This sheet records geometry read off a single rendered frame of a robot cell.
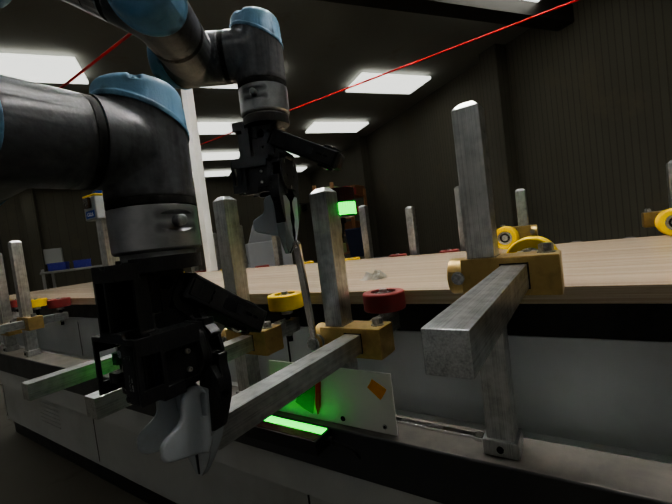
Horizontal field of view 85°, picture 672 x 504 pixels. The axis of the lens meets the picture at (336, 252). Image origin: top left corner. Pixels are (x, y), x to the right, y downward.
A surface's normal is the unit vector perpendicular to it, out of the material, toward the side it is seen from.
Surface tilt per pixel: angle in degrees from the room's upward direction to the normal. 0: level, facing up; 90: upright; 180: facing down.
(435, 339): 90
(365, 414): 90
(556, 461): 0
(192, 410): 93
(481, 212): 90
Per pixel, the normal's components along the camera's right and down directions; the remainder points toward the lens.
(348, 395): -0.54, 0.11
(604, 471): -0.12, -0.99
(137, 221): 0.07, 0.02
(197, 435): 0.83, -0.03
